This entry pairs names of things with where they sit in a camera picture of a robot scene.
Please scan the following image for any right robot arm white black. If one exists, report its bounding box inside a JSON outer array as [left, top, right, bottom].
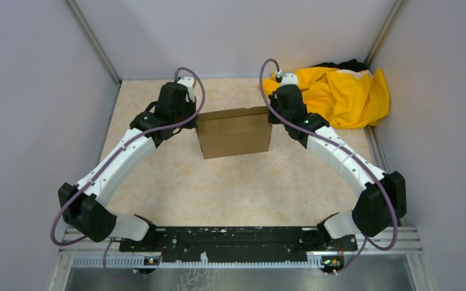
[[268, 84, 407, 250]]

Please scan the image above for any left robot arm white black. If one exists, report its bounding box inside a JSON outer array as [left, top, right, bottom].
[[57, 77, 198, 251]]

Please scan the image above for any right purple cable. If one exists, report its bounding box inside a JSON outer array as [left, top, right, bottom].
[[258, 58, 399, 275]]

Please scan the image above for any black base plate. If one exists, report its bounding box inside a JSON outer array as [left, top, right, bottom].
[[119, 227, 358, 263]]

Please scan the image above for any black cloth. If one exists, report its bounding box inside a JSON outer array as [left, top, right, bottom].
[[312, 59, 368, 72]]

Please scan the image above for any aluminium frame rail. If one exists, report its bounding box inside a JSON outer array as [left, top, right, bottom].
[[60, 227, 423, 272]]

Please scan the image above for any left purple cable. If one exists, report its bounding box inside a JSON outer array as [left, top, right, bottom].
[[50, 67, 206, 281]]

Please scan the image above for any purple cable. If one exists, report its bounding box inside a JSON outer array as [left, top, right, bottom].
[[258, 58, 399, 275], [50, 67, 206, 281]]

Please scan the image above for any brown cardboard box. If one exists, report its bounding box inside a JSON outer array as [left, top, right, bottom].
[[195, 106, 272, 159]]

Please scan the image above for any yellow cloth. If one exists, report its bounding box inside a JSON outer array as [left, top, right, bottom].
[[262, 66, 391, 130]]

